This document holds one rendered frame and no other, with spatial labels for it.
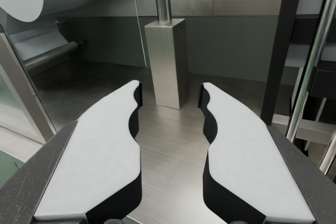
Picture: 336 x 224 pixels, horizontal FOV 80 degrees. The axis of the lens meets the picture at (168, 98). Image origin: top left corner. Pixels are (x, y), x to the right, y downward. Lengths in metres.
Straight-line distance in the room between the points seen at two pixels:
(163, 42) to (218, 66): 0.33
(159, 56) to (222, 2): 0.31
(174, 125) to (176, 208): 0.25
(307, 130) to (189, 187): 0.25
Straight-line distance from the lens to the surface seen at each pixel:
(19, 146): 0.76
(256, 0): 0.76
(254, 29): 0.78
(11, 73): 0.60
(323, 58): 0.35
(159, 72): 0.63
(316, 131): 0.40
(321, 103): 0.51
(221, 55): 0.83
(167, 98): 0.67
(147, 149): 0.56
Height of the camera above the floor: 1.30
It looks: 32 degrees down
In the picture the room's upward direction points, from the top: 7 degrees counter-clockwise
